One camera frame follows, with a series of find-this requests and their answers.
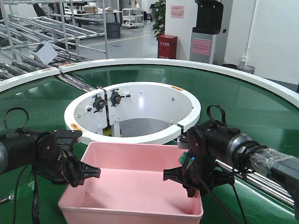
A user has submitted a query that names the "white outer conveyor rim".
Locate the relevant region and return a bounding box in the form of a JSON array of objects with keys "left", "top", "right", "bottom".
[{"left": 0, "top": 58, "right": 299, "bottom": 107}]

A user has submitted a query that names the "wire mesh waste basket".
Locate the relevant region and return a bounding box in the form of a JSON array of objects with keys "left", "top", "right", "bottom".
[{"left": 237, "top": 65, "right": 255, "bottom": 74}]

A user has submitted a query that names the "green potted plant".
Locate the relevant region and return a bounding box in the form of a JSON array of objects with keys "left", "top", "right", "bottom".
[{"left": 152, "top": 0, "right": 166, "bottom": 40}]

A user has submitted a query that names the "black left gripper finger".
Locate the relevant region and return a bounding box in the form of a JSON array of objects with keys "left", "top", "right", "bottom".
[{"left": 61, "top": 150, "right": 101, "bottom": 187}]

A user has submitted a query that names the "grey water dispenser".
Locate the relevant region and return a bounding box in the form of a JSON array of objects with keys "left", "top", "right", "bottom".
[{"left": 190, "top": 0, "right": 226, "bottom": 65}]

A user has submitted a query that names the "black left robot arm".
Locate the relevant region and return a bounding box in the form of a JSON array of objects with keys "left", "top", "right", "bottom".
[{"left": 0, "top": 129, "right": 101, "bottom": 187}]

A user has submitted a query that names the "pink wall notice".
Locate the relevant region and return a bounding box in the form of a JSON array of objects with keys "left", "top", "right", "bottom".
[{"left": 171, "top": 5, "right": 185, "bottom": 19}]

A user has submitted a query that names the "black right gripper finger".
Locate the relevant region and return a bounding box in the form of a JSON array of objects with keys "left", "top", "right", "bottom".
[
  {"left": 186, "top": 163, "right": 235, "bottom": 197},
  {"left": 163, "top": 167, "right": 186, "bottom": 184}
]

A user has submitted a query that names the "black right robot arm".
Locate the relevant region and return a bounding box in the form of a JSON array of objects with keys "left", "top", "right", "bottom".
[{"left": 163, "top": 120, "right": 299, "bottom": 223}]

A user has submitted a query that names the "dark plastic crate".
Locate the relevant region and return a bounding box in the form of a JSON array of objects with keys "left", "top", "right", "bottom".
[{"left": 106, "top": 22, "right": 121, "bottom": 38}]

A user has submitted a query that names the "grey control box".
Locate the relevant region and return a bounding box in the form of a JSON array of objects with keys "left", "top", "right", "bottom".
[{"left": 32, "top": 41, "right": 57, "bottom": 64}]

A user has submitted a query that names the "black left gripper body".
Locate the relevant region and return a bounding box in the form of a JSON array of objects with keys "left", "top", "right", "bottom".
[{"left": 32, "top": 130, "right": 83, "bottom": 185}]

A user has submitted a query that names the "black cable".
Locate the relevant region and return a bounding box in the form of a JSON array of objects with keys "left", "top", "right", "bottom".
[{"left": 193, "top": 168, "right": 248, "bottom": 224}]

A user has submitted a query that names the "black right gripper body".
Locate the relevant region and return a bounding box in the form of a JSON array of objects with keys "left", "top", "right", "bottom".
[{"left": 179, "top": 121, "right": 215, "bottom": 189}]

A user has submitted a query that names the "green circuit board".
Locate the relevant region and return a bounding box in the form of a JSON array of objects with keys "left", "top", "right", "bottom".
[{"left": 178, "top": 152, "right": 189, "bottom": 167}]

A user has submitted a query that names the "white shelf cart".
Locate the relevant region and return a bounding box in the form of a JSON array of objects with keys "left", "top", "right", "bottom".
[{"left": 122, "top": 8, "right": 144, "bottom": 28}]

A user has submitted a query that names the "pink plastic bin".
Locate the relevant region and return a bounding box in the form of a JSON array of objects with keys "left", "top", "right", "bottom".
[{"left": 58, "top": 142, "right": 203, "bottom": 224}]

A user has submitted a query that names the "white inner conveyor ring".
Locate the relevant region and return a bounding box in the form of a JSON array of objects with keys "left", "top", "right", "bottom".
[{"left": 64, "top": 82, "right": 201, "bottom": 146}]

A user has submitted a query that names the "metal roller rack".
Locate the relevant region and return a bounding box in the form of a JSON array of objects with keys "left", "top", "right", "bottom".
[{"left": 0, "top": 0, "right": 107, "bottom": 81}]

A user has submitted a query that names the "red fire extinguisher box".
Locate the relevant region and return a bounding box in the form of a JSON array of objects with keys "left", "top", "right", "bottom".
[{"left": 158, "top": 35, "right": 177, "bottom": 59}]

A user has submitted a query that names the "green curved conveyor belt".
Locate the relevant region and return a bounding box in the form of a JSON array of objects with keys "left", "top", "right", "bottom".
[{"left": 0, "top": 64, "right": 299, "bottom": 224}]

